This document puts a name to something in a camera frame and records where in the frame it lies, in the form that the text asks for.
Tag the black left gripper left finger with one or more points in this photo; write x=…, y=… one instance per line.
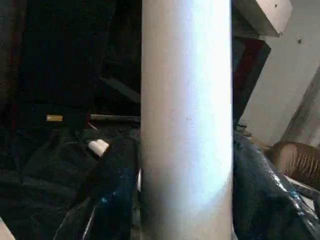
x=107, y=195

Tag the dark red panel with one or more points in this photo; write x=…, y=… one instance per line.
x=247, y=75

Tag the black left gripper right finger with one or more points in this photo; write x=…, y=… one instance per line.
x=270, y=200

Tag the large black screen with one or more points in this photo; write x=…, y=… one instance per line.
x=65, y=55

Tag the white wall mounted box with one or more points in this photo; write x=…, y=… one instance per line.
x=262, y=15

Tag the small tan label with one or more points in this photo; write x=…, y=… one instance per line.
x=54, y=118

